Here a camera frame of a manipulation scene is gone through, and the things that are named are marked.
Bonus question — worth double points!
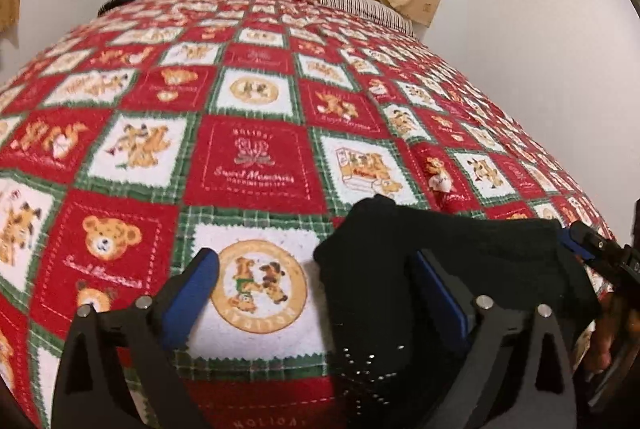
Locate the black pants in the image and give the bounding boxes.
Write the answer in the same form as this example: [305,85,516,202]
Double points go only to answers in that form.
[314,196,600,428]

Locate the right hand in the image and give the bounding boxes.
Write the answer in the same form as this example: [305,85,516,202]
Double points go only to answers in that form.
[582,293,639,374]

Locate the red teddy-bear patchwork bedspread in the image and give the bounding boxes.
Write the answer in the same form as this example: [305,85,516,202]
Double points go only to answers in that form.
[1,0,610,428]

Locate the striped pillow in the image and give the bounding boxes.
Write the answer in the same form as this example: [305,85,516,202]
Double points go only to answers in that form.
[319,0,416,37]

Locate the beige curtain on left wall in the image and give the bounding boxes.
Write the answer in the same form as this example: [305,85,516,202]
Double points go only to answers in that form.
[0,0,21,33]

